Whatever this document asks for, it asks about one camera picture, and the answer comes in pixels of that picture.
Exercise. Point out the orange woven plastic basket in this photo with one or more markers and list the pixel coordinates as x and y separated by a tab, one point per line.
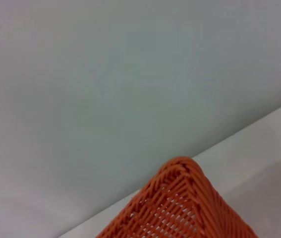
180	208

